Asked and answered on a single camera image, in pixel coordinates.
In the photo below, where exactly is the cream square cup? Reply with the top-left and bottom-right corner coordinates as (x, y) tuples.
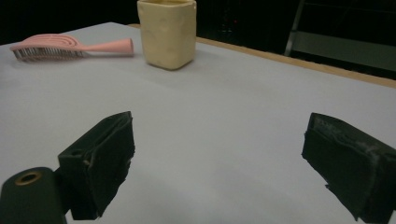
(136, 0), (198, 71)

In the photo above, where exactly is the pink hairbrush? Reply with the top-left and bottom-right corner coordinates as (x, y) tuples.
(8, 33), (134, 63)

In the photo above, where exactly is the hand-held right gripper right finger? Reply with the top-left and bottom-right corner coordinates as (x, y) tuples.
(301, 112), (396, 224)

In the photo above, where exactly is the grey metal stand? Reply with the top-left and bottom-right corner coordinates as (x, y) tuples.
(284, 0), (396, 73)

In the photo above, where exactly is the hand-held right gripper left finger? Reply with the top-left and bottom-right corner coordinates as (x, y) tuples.
(58, 110), (135, 221)

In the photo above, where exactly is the pale blue table mat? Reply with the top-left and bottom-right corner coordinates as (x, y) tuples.
(0, 21), (396, 224)

